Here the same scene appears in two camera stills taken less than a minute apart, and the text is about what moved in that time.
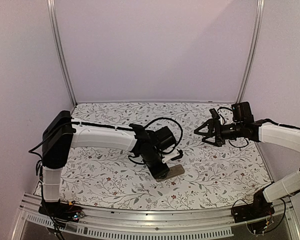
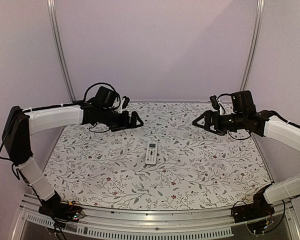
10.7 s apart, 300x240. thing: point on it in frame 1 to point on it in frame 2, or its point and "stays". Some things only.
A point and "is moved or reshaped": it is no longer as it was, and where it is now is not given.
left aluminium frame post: (57, 35) stays
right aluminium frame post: (253, 53) stays
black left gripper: (157, 173) to (125, 124)
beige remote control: (174, 171) is moved or reshaped
